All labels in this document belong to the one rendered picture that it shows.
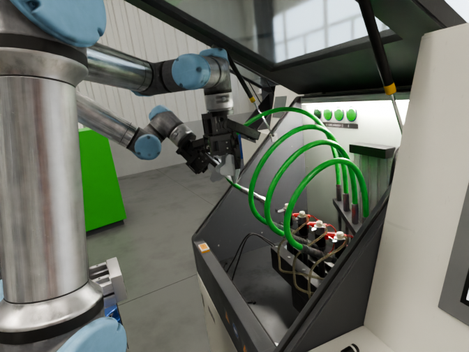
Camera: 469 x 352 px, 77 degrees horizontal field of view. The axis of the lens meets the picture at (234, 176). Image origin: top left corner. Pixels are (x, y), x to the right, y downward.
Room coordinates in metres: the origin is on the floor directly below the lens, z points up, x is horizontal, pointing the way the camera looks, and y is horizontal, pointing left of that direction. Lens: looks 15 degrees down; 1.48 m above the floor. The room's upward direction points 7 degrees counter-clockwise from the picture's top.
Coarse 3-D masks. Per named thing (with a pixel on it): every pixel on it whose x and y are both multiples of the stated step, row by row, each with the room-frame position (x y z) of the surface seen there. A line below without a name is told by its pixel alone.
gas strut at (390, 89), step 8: (360, 0) 0.55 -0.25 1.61; (368, 0) 0.55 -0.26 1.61; (360, 8) 0.56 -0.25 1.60; (368, 8) 0.55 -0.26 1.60; (368, 16) 0.55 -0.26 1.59; (368, 24) 0.56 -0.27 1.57; (376, 24) 0.56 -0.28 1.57; (368, 32) 0.56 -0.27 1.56; (376, 32) 0.56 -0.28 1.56; (376, 40) 0.56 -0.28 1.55; (376, 48) 0.57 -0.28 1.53; (376, 56) 0.57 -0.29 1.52; (384, 56) 0.57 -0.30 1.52; (384, 64) 0.57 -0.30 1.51; (384, 72) 0.57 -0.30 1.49; (384, 80) 0.58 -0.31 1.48; (392, 80) 0.58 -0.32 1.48; (384, 88) 0.59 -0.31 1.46; (392, 88) 0.58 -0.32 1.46; (392, 96) 0.59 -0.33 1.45; (392, 104) 0.59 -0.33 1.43; (400, 120) 0.60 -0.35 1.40; (400, 128) 0.60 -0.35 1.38
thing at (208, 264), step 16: (208, 256) 0.94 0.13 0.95; (208, 272) 0.89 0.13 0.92; (224, 272) 0.83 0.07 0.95; (208, 288) 0.93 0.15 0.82; (224, 288) 0.74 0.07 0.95; (224, 304) 0.74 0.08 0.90; (240, 304) 0.67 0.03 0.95; (224, 320) 0.77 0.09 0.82; (240, 320) 0.61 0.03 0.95; (256, 320) 0.61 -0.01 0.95; (240, 336) 0.63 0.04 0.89; (256, 336) 0.56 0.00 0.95
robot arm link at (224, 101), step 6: (204, 96) 0.82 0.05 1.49; (210, 96) 0.79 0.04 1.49; (216, 96) 0.79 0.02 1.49; (222, 96) 0.79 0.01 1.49; (228, 96) 0.80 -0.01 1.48; (210, 102) 0.80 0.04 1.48; (216, 102) 0.79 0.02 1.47; (222, 102) 0.79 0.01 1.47; (228, 102) 0.80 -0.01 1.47; (210, 108) 0.80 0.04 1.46; (216, 108) 0.79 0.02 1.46; (222, 108) 0.79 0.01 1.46; (228, 108) 0.80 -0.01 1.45
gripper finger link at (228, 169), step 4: (228, 156) 0.80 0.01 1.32; (232, 156) 0.80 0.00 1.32; (228, 160) 0.80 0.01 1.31; (232, 160) 0.81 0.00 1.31; (228, 164) 0.80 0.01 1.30; (232, 164) 0.81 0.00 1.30; (220, 168) 0.80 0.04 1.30; (224, 168) 0.80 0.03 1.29; (228, 168) 0.80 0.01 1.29; (232, 168) 0.81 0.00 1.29; (220, 172) 0.79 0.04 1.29; (224, 172) 0.80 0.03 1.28; (228, 172) 0.80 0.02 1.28; (232, 172) 0.81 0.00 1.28; (236, 172) 0.80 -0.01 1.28; (236, 176) 0.81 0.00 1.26; (236, 180) 0.82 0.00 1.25
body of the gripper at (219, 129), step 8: (208, 112) 0.82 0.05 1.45; (216, 112) 0.79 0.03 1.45; (224, 112) 0.79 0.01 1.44; (232, 112) 0.81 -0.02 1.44; (208, 120) 0.81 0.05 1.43; (216, 120) 0.81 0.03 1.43; (224, 120) 0.81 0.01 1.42; (208, 128) 0.81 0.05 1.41; (216, 128) 0.81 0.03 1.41; (224, 128) 0.81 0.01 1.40; (208, 136) 0.79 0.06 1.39; (216, 136) 0.78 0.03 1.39; (224, 136) 0.79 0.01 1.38; (232, 136) 0.80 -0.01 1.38; (216, 144) 0.78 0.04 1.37; (224, 144) 0.79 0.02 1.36; (232, 144) 0.79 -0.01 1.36; (216, 152) 0.78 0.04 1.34; (224, 152) 0.79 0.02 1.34
